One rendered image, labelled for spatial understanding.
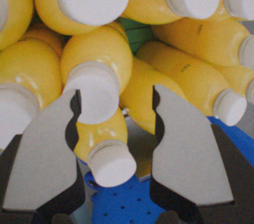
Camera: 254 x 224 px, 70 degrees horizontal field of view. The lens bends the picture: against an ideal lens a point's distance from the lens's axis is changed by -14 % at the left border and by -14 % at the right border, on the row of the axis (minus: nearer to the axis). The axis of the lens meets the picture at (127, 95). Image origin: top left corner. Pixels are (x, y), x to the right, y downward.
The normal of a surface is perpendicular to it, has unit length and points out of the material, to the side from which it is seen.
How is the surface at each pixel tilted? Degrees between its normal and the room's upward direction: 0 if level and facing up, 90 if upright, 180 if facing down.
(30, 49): 76
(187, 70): 90
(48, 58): 71
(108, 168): 4
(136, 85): 90
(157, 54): 90
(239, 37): 29
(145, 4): 65
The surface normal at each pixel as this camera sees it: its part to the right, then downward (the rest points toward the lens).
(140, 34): 0.42, 0.44
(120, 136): 0.69, 0.09
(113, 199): -0.06, -0.87
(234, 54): -0.06, 0.56
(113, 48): 0.58, -0.49
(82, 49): -0.21, -0.47
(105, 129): 0.32, -0.39
